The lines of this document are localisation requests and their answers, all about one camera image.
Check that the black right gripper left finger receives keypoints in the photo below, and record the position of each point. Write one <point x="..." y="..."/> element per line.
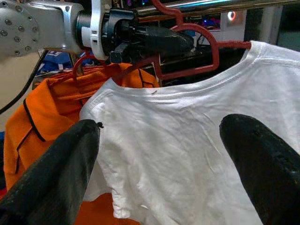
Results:
<point x="54" y="178"/>

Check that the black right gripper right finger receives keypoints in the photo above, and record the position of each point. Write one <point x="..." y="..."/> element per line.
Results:
<point x="269" y="178"/>

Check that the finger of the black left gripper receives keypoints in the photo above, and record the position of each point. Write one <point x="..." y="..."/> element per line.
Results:
<point x="166" y="42"/>

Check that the red hanger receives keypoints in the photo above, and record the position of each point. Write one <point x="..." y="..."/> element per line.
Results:
<point x="215" y="54"/>
<point x="74" y="70"/>

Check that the white T-shirt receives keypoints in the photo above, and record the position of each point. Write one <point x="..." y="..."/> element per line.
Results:
<point x="175" y="140"/>

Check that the metal clothes rack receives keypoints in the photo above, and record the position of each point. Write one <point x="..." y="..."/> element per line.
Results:
<point x="199" y="5"/>

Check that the orange polo shirt black trim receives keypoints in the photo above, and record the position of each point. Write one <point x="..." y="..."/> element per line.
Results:
<point x="47" y="110"/>

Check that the blue printed garment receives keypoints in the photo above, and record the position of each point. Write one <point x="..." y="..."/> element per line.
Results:
<point x="54" y="58"/>

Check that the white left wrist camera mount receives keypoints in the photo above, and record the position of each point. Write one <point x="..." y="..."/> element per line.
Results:
<point x="97" y="28"/>

